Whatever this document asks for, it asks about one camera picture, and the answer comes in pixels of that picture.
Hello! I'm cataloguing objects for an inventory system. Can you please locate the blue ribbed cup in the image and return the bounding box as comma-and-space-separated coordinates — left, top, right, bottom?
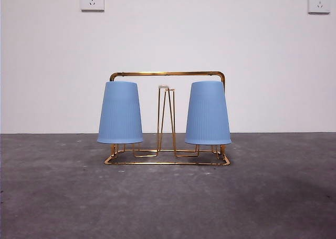
184, 80, 233, 146
97, 81, 144, 146

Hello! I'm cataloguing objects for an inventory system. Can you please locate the gold wire cup rack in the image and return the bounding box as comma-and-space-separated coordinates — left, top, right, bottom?
103, 70, 232, 167

